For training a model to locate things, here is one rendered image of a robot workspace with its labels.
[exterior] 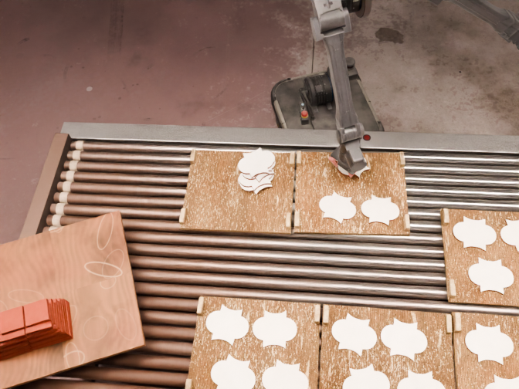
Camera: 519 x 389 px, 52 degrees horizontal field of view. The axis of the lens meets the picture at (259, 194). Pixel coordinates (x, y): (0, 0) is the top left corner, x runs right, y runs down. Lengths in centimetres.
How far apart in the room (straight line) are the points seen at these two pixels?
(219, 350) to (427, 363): 66
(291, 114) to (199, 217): 128
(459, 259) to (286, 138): 80
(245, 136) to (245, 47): 170
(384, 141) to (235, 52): 185
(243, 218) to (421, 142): 77
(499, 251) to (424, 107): 167
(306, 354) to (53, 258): 91
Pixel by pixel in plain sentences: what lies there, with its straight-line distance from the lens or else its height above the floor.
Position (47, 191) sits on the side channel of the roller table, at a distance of 224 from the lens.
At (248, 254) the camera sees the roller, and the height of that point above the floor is 92.
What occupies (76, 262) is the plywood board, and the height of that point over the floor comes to 104.
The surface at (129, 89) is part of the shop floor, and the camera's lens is 375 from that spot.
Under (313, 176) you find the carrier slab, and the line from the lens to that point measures 206.
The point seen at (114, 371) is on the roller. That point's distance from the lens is 190.
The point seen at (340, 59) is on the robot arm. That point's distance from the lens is 168.
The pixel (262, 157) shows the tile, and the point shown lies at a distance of 204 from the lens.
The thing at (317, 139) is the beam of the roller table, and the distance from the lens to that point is 218.
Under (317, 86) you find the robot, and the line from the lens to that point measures 302.
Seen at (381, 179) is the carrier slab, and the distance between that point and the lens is 207.
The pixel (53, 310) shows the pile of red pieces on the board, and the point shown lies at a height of 116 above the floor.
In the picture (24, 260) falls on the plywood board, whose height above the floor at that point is 104.
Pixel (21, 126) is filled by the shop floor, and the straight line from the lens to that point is 384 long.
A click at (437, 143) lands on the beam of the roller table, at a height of 91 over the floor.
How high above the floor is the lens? 269
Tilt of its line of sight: 60 degrees down
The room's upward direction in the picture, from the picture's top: 8 degrees counter-clockwise
